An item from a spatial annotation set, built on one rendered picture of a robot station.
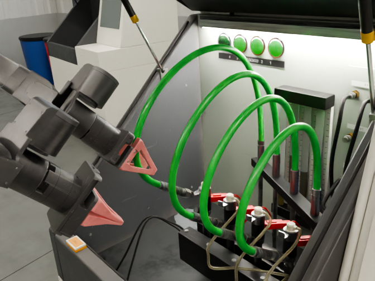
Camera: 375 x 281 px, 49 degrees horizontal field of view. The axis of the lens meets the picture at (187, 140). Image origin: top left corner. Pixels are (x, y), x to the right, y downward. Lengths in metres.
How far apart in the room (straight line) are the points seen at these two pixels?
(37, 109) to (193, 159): 0.86
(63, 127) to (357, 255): 0.51
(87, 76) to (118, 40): 3.04
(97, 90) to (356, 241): 0.51
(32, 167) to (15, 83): 0.26
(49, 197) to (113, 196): 0.62
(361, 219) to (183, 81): 0.71
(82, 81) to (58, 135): 0.22
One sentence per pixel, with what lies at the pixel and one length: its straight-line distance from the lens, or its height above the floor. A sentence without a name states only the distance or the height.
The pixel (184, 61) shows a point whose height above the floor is 1.40.
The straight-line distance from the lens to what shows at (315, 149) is 0.81.
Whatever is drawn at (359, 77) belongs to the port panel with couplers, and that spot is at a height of 1.34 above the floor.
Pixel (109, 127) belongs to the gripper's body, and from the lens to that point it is 0.78.
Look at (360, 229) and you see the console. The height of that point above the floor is 1.16.
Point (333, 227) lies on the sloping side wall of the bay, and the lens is 0.74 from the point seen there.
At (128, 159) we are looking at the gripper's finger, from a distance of 0.77.
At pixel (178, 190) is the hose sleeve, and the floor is 1.13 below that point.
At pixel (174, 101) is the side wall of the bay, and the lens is 1.25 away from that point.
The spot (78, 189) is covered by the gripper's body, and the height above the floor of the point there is 1.29.
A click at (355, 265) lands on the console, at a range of 0.78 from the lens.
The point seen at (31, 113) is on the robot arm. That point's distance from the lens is 0.58.
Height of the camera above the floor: 1.57
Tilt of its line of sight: 22 degrees down
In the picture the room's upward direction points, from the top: 3 degrees counter-clockwise
